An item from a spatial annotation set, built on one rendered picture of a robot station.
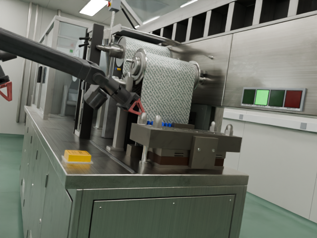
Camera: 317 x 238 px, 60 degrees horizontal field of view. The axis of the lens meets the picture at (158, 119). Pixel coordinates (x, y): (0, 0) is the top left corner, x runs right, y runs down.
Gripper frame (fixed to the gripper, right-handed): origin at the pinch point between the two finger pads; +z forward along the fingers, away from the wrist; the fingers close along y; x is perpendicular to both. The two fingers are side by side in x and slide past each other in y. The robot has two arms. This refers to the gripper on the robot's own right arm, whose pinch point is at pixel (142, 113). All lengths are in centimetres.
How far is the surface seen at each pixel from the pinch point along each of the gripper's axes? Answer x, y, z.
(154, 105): 5.3, 0.2, 1.9
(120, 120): -6.4, -7.8, -2.8
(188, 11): 63, -27, -1
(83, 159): -25.8, 13.5, -12.8
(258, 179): 67, -162, 266
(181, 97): 15.7, 0.2, 10.2
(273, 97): 25.4, 34.9, 20.0
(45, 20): 130, -555, -73
